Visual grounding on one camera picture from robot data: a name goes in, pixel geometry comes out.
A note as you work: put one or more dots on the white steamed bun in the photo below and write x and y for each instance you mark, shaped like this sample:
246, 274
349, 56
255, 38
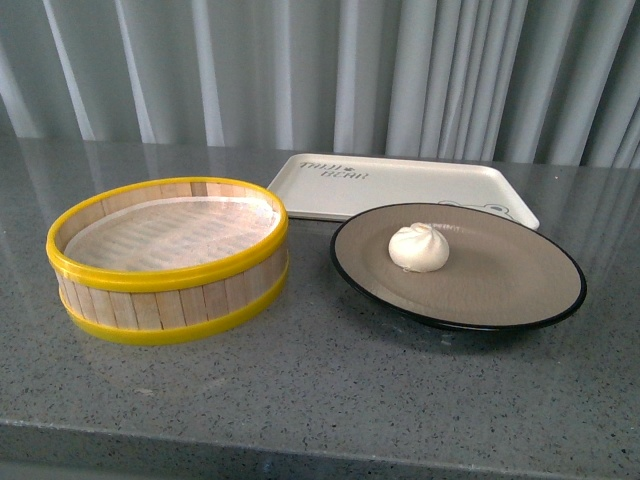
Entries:
419, 248

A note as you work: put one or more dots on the brown plate with black rim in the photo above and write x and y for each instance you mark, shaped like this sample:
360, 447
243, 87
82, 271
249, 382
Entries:
500, 275

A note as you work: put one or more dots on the cream rectangular bear tray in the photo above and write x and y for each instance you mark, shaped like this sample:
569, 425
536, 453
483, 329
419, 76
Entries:
335, 188

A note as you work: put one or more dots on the white steamer liner paper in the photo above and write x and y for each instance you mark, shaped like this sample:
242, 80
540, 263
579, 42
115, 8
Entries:
174, 233

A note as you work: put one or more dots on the yellow-rimmed wooden steamer basket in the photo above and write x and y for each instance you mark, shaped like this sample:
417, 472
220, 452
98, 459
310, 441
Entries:
169, 306

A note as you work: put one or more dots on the grey pleated curtain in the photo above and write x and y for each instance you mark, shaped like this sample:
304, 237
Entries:
552, 82

